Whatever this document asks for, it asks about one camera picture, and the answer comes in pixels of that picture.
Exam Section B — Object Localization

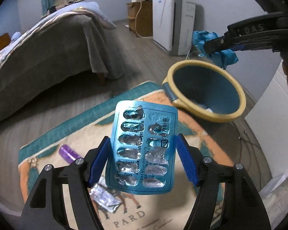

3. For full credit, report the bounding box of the teal plastic bag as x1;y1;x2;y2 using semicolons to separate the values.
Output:
192;31;239;70

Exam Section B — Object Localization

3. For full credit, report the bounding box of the blue pill blister pack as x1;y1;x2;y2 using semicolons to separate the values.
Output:
105;100;178;195

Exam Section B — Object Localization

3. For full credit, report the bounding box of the yellow rimmed teal trash bin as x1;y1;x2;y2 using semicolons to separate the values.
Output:
162;60;246;123

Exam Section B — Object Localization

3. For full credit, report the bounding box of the purple plastic comb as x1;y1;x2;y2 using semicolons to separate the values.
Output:
59;144;80;164

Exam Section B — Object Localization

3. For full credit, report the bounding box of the silver foil wrapper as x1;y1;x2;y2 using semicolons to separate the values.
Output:
89;183;122;213

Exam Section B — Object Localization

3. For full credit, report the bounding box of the teal orange patterned rug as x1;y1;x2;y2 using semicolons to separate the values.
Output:
19;82;233;229

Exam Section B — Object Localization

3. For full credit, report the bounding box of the white grey air purifier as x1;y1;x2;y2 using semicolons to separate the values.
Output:
152;0;196;56

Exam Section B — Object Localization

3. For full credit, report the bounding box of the white cabinet panel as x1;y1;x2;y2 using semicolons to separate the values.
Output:
246;67;288;177

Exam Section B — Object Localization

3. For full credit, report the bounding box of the wooden side cabinet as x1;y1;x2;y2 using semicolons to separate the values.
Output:
127;1;153;37

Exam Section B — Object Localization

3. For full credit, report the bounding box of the bed with grey cover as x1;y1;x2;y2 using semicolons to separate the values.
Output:
0;2;125;122

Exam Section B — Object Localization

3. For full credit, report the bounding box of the black cable on floor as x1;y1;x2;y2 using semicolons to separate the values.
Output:
237;129;272;182

